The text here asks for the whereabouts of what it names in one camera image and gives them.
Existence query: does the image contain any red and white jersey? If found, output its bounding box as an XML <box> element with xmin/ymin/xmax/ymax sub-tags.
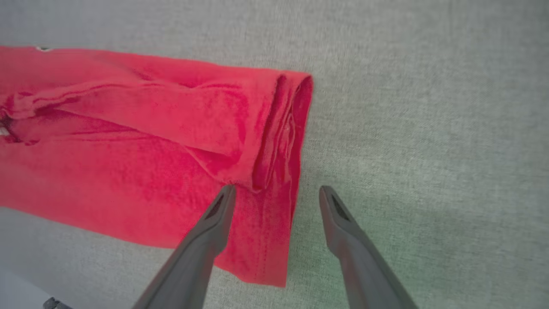
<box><xmin>0</xmin><ymin>45</ymin><xmax>314</xmax><ymax>288</ymax></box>

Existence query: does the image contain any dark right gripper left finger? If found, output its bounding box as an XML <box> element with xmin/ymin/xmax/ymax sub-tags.
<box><xmin>132</xmin><ymin>184</ymin><xmax>237</xmax><ymax>309</ymax></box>

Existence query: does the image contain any grey-green fabric sofa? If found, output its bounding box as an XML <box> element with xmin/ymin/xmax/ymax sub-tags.
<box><xmin>0</xmin><ymin>0</ymin><xmax>549</xmax><ymax>309</ymax></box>

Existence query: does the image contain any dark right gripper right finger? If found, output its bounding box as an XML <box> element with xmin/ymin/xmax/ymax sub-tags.
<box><xmin>319</xmin><ymin>185</ymin><xmax>419</xmax><ymax>309</ymax></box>

